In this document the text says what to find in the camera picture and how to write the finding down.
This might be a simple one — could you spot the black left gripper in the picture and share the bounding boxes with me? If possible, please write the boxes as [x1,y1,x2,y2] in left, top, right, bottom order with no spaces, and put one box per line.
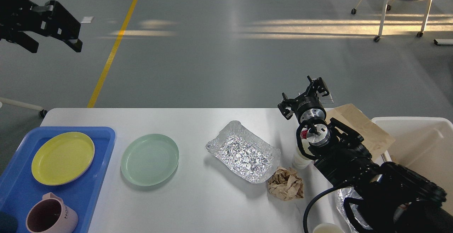
[0,0,83,53]

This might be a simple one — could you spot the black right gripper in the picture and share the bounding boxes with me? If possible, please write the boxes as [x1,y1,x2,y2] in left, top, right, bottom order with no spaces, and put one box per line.
[277,75,330,123]

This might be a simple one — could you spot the light green plate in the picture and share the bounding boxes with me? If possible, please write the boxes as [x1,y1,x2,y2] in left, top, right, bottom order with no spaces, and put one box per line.
[120,133,179,187]

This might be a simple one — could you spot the pink mug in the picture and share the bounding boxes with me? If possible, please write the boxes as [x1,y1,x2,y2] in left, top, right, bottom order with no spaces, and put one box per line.
[25,192,78,233]

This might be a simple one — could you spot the teal mug yellow inside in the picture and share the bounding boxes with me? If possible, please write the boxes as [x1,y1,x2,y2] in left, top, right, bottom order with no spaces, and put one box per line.
[0,211,18,233]

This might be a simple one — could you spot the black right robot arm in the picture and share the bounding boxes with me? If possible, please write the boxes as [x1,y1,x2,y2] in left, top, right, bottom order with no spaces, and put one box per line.
[277,76,453,233]

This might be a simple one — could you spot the crumpled foil under arm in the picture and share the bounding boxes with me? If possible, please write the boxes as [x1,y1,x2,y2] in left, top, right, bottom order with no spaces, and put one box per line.
[336,187,372,231]

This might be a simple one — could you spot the white paper on floor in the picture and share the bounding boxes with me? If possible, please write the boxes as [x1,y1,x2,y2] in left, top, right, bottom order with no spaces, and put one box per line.
[80,16,94,24]

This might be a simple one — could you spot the white paper cup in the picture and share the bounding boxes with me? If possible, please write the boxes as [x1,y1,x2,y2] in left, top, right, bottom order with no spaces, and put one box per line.
[292,147,312,170]

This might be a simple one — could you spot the aluminium foil tray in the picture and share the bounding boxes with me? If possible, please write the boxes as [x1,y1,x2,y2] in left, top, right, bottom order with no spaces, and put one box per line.
[205,120,281,184]

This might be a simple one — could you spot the brown paper bag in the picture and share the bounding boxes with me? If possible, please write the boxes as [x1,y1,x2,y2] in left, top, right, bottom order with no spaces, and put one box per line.
[326,104,395,162]

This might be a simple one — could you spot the white leg with caster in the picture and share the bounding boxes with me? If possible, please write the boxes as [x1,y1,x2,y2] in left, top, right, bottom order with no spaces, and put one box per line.
[0,97,47,118]

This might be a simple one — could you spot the crumpled brown paper ball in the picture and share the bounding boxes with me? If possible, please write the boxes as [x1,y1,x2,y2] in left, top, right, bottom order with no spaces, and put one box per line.
[267,166,305,201]

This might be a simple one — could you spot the white plastic bin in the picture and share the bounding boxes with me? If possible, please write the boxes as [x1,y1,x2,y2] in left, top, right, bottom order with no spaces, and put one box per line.
[372,116,453,214]

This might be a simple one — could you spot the white cup bottom edge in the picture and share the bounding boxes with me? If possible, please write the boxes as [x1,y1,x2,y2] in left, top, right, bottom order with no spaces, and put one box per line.
[312,223,344,233]

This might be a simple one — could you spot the yellow plate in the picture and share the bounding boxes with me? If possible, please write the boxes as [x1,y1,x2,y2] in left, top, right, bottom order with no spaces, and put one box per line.
[31,132,96,186]

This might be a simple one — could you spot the white bar on floor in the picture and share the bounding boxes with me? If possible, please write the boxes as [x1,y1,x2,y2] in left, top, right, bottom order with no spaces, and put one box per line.
[434,38,453,46]

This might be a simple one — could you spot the blue plastic tray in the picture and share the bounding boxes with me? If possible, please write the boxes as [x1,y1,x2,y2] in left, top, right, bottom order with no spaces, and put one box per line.
[0,126,115,233]

